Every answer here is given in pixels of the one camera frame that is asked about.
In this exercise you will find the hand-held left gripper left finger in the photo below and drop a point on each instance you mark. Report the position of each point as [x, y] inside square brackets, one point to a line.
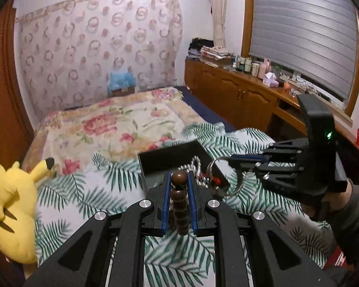
[166, 203]

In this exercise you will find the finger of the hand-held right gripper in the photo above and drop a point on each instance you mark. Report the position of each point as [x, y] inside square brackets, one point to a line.
[275, 150]
[275, 172]

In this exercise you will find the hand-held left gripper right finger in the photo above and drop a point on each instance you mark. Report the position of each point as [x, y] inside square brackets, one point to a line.
[193, 203]

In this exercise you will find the silver bangle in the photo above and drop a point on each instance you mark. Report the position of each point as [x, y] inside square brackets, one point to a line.
[210, 170]

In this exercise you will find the black box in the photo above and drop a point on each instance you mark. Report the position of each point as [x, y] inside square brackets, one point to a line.
[167, 158]

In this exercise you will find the person's right forearm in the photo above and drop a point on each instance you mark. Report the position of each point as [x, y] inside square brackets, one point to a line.
[353, 215]

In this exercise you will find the small orange ornament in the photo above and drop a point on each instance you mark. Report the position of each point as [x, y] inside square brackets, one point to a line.
[287, 86]

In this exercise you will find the wooden sideboard cabinet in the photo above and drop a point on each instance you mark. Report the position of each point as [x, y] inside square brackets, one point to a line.
[233, 95]

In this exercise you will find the pink tissue box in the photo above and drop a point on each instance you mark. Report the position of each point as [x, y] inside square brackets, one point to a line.
[269, 80]

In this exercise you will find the white power strip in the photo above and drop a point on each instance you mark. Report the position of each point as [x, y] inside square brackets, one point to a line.
[288, 79]

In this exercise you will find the leaf print tablecloth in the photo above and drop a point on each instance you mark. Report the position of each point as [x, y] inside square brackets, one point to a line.
[92, 191]

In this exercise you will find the dark blue bed sheet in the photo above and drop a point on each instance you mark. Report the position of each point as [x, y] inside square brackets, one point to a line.
[206, 110]

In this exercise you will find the row of cosmetic bottles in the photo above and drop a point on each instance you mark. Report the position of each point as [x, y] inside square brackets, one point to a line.
[251, 65]

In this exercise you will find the red cloth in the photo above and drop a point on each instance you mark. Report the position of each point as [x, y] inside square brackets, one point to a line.
[335, 257]

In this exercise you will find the floral blanket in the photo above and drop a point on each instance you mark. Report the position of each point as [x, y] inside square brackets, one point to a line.
[122, 125]

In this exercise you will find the stack of folded cloths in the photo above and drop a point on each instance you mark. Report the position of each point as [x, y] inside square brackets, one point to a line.
[212, 53]

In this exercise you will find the small cardboard box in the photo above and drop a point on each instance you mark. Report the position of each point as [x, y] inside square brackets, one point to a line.
[124, 92]

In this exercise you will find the grey window blind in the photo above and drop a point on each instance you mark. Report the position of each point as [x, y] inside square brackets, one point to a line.
[302, 30]

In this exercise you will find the blue plush toy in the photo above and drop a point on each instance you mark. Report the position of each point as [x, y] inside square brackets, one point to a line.
[121, 79]

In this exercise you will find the tied lace curtain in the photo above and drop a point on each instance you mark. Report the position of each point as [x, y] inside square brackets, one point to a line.
[218, 12]

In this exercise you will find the yellow plush toy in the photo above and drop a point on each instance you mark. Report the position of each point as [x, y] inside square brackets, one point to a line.
[12, 215]

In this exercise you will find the circle patterned curtain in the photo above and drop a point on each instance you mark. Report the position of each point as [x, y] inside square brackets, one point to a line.
[92, 50]

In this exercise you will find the wooden window frame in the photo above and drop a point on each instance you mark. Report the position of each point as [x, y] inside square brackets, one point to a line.
[246, 21]

